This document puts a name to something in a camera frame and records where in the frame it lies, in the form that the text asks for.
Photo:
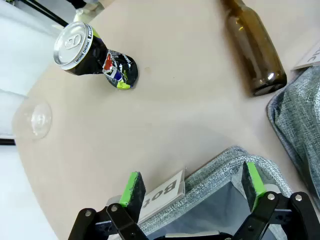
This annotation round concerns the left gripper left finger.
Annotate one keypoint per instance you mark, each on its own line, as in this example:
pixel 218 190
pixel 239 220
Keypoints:
pixel 125 195

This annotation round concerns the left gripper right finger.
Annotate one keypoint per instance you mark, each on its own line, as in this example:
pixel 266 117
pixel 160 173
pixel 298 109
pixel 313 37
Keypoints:
pixel 257 185

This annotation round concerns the brown glass bottle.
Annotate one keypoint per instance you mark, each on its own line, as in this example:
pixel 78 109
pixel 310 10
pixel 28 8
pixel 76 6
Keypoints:
pixel 252 45

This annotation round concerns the grey fabric basket Bottle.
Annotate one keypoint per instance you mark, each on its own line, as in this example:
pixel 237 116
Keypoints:
pixel 212 175

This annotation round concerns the grey fabric basket Plastic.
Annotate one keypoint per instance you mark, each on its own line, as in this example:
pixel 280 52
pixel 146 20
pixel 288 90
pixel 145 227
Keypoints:
pixel 300 112

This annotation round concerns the crushed black drink can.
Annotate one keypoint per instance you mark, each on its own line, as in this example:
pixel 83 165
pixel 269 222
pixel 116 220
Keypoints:
pixel 95 55

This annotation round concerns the white Bottle label sign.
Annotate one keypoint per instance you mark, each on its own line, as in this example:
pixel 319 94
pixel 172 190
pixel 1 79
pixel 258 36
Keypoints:
pixel 162 195

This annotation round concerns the clear glass bottle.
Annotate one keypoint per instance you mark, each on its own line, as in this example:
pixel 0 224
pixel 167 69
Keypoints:
pixel 40 120

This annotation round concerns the white Plastic label sign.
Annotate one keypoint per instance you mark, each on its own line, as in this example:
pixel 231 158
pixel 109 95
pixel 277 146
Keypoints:
pixel 310 58

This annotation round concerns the black tripod stand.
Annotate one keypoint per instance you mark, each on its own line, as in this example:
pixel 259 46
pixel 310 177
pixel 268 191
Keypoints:
pixel 58 19

